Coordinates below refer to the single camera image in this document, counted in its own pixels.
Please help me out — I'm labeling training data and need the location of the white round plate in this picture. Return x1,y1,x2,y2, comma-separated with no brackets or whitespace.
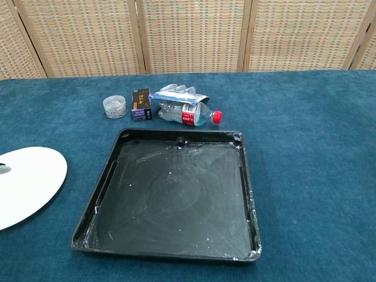
0,146,69,231

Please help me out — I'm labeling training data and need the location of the black square plastic tray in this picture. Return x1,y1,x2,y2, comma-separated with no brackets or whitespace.
70,127,263,263

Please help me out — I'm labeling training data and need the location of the small clear plastic jar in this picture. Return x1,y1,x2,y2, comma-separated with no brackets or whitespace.
102,95,127,120

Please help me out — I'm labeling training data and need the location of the small black purple box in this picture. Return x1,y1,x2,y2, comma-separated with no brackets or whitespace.
130,87,154,122

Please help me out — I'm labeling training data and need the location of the red capped plastic water bottle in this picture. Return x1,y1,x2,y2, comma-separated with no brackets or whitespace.
157,99,223,128

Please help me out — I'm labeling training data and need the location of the clear plastic blister package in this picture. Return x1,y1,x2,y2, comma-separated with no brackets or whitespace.
149,83,210,106

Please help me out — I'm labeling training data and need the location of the woven wooden folding screen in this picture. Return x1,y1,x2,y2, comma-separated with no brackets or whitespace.
0,0,376,80

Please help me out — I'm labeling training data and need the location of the blue tablecloth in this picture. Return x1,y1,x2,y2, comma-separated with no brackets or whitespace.
0,68,376,282

